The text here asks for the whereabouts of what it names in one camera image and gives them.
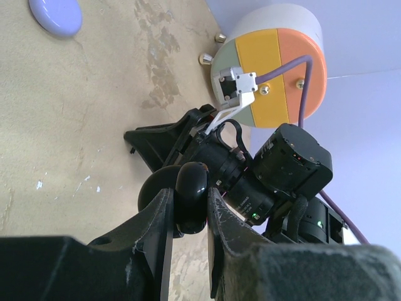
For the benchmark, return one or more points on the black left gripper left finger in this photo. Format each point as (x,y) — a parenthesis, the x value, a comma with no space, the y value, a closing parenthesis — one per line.
(131,262)

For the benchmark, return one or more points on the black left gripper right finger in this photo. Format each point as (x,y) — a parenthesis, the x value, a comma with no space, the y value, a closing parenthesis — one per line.
(244,265)

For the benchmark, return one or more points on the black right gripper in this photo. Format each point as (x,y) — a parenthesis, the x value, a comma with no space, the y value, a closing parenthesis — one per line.
(222,151)

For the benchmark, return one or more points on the black earbud charging case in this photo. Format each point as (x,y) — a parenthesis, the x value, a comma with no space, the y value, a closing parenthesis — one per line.
(190,183)

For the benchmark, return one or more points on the purple earbud charging case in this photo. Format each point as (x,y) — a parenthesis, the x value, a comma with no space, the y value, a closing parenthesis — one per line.
(61,18)

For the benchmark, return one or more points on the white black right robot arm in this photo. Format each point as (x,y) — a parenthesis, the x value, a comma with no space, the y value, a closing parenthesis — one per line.
(277,187)

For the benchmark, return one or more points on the round three-drawer storage box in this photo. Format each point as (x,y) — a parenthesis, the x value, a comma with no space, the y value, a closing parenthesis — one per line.
(283,45)

